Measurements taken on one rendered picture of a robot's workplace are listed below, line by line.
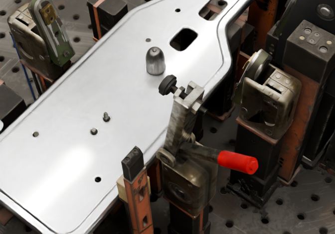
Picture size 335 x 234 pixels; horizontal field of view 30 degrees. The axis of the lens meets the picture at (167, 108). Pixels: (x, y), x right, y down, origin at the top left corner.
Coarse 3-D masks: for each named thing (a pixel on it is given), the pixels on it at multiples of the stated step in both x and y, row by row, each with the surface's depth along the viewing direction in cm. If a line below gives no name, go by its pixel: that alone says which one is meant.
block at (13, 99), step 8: (0, 80) 106; (0, 88) 105; (8, 88) 105; (0, 96) 105; (8, 96) 104; (16, 96) 104; (0, 104) 104; (8, 104) 104; (16, 104) 104; (24, 104) 105; (0, 112) 103; (8, 112) 103; (16, 112) 105; (8, 120) 104
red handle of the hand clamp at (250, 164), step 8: (184, 144) 87; (192, 144) 86; (184, 152) 87; (192, 152) 85; (200, 152) 84; (208, 152) 83; (216, 152) 83; (224, 152) 81; (232, 152) 81; (208, 160) 84; (216, 160) 82; (224, 160) 80; (232, 160) 79; (240, 160) 78; (248, 160) 78; (256, 160) 79; (232, 168) 80; (240, 168) 78; (248, 168) 78; (256, 168) 78
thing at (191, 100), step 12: (168, 84) 76; (192, 84) 76; (180, 96) 77; (192, 96) 75; (180, 108) 76; (192, 108) 76; (204, 108) 76; (180, 120) 78; (192, 120) 82; (168, 132) 83; (180, 132) 81; (168, 144) 86; (180, 144) 85
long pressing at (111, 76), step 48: (192, 0) 112; (240, 0) 112; (96, 48) 107; (144, 48) 107; (192, 48) 106; (48, 96) 102; (96, 96) 102; (144, 96) 101; (0, 144) 97; (48, 144) 97; (96, 144) 97; (144, 144) 97; (0, 192) 93; (48, 192) 93; (96, 192) 92
